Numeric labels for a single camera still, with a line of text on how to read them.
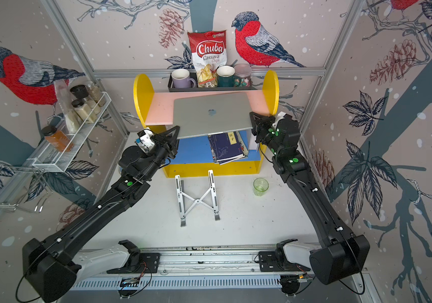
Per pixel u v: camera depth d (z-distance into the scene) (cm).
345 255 37
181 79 81
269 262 73
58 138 67
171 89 88
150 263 73
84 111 76
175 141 62
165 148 59
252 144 89
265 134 59
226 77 80
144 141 63
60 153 71
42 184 71
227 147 91
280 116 65
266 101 78
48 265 37
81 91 78
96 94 86
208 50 79
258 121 59
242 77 85
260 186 93
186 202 88
